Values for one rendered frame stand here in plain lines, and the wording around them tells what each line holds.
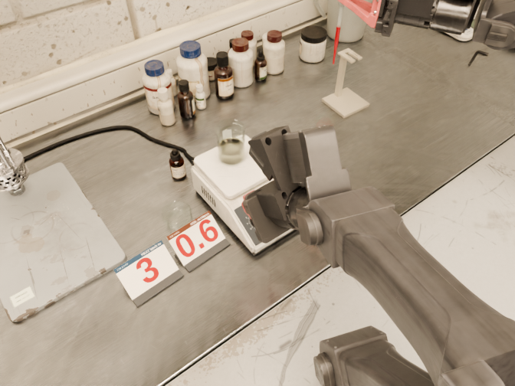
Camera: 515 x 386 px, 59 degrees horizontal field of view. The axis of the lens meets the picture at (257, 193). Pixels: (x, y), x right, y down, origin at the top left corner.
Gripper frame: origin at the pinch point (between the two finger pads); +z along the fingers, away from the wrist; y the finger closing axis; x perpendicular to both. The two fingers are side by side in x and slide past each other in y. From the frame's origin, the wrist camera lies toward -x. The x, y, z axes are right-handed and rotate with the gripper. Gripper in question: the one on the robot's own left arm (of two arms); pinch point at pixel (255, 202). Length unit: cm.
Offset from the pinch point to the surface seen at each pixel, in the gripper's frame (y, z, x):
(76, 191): 20.3, 31.9, -10.6
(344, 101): -41.7, 24.6, -4.1
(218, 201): 1.4, 11.6, -0.2
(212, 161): -1.7, 14.8, -6.4
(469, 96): -68, 13, 7
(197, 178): 1.5, 17.2, -4.7
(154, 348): 22.7, 4.5, 13.6
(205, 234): 5.8, 12.5, 4.3
